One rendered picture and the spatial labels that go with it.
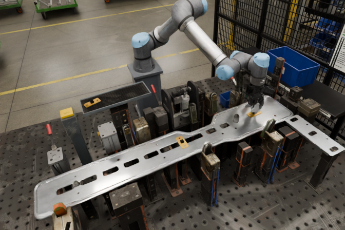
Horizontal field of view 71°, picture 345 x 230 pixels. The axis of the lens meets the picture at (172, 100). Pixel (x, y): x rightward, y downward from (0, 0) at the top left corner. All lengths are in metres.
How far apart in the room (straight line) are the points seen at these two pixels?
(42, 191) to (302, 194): 1.30
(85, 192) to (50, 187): 0.17
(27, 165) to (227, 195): 1.26
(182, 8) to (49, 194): 1.05
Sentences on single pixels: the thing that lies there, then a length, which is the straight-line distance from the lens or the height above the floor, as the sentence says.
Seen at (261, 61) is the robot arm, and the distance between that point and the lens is 1.23.
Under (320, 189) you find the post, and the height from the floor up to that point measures 0.70.
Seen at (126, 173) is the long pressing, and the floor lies 1.00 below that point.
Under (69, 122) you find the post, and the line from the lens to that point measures 1.36.
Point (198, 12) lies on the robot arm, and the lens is 1.36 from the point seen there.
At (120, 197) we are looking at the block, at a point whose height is 1.03.
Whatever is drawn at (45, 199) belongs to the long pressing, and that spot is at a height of 1.00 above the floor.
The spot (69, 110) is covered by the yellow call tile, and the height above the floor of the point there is 1.16.
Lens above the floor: 1.93
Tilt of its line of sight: 37 degrees down
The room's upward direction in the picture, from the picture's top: 4 degrees counter-clockwise
